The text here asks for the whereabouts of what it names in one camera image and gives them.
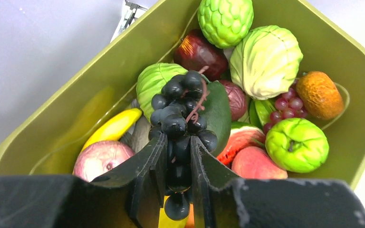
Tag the pink red onion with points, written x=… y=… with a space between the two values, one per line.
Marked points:
x=99 y=158

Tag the orange tangerine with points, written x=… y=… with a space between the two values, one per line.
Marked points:
x=320 y=95

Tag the green bumpy fruit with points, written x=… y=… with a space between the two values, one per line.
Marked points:
x=225 y=23

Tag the green pea pod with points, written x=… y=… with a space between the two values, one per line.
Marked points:
x=259 y=112

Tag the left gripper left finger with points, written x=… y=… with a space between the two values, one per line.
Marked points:
x=128 y=196

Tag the red grape bunch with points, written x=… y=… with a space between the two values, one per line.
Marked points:
x=284 y=106

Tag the watermelon slice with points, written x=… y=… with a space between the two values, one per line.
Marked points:
x=242 y=135

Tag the yellow banana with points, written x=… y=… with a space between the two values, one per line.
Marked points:
x=115 y=128

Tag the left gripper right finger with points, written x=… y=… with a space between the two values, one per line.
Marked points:
x=223 y=200

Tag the dark grape bunch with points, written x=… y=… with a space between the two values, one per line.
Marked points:
x=176 y=114

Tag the green cabbage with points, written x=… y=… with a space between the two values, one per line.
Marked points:
x=266 y=62
x=151 y=81

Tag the lime green fruit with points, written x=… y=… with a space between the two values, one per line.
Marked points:
x=297 y=145

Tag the dark green avocado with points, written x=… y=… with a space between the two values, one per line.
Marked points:
x=217 y=114

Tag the orange apricot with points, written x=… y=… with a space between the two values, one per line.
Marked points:
x=253 y=163

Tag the dark red apple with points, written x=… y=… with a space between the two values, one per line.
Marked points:
x=195 y=51

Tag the olive green plastic bin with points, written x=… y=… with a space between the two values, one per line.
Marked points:
x=49 y=141

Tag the purple red onion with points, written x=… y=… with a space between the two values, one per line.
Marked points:
x=237 y=99

